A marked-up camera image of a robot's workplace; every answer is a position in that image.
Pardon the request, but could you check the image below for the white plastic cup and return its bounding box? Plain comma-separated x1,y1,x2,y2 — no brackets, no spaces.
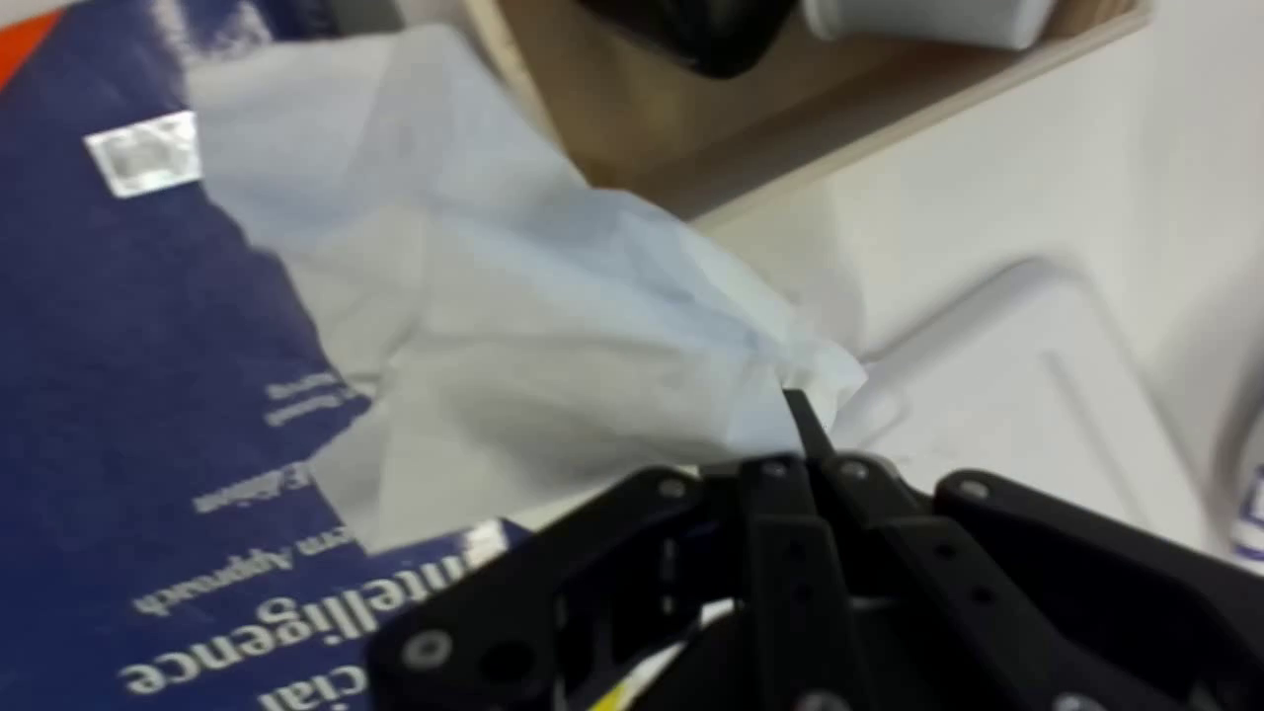
802,0,1060,53

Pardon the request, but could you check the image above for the white paper towel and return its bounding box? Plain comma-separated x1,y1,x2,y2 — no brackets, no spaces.
181,21,875,556

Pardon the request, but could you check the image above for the blue Artificial Intelligence book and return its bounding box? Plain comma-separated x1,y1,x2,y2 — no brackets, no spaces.
0,0,521,711

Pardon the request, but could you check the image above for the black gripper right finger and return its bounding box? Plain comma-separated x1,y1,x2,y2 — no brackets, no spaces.
785,391,1264,711

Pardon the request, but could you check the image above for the black cylinder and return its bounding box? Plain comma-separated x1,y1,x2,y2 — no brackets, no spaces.
572,0,798,78

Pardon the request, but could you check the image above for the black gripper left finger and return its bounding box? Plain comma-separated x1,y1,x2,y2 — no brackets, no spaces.
365,456,852,711

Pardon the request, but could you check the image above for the wooden box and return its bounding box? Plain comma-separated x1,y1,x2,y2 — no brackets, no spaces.
461,0,1155,220

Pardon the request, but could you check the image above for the white plastic lid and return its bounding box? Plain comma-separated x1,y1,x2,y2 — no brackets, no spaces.
826,252,1222,556

